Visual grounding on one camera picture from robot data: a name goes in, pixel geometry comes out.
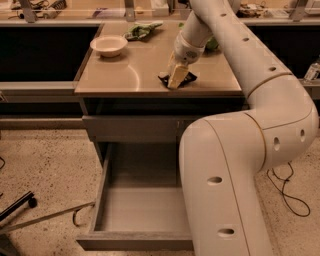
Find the white bowl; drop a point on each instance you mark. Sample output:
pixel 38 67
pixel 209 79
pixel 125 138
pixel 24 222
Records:
pixel 109 45

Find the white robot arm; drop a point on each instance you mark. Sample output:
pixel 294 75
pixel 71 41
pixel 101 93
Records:
pixel 219 155

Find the grey drawer cabinet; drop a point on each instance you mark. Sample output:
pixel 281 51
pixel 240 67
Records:
pixel 128 84

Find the open grey middle drawer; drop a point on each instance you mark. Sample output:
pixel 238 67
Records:
pixel 139 204

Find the clear plastic water bottle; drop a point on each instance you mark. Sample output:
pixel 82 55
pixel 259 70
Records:
pixel 312 72

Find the black caster leg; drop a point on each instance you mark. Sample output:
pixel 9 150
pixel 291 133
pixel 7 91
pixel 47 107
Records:
pixel 26 198

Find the closed grey top drawer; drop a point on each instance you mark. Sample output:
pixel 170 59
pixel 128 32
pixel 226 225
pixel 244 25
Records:
pixel 137 129

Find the grey metal rod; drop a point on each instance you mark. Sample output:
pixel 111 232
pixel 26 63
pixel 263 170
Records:
pixel 44 218

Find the black rxbar chocolate bar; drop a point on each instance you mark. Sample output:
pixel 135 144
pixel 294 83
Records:
pixel 189 78

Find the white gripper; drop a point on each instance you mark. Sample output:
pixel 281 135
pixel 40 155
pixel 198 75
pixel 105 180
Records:
pixel 185 51

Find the bright green chip bag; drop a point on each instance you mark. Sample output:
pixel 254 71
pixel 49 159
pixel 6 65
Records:
pixel 212 43

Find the crumpled green snack bag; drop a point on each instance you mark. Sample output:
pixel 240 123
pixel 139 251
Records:
pixel 140 31

